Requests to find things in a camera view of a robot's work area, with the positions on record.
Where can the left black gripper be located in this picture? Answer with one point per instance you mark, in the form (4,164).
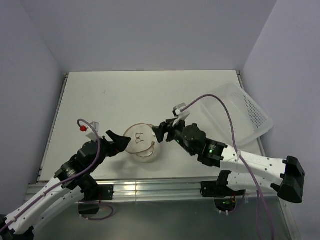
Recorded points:
(120,142)

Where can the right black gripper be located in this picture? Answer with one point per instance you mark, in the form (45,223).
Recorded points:
(165,127)

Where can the round mesh laundry bag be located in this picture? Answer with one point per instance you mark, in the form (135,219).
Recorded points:
(144,147)

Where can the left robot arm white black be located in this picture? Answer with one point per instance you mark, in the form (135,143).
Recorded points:
(71,183)

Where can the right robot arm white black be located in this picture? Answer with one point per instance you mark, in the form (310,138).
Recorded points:
(239,171)

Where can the white perforated plastic basket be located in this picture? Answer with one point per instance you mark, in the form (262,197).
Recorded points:
(249,120)

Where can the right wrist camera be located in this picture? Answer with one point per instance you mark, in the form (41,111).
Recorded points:
(180,113)

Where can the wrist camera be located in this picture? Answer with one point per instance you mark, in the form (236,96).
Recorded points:
(93,132)
(180,113)

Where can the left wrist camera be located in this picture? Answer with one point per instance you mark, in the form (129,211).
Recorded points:
(93,132)

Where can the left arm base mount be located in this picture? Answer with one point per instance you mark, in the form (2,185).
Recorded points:
(89,206)

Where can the aluminium rail frame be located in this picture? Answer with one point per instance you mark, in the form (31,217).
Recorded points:
(120,99)

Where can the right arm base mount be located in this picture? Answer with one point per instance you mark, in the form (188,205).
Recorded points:
(225,199)

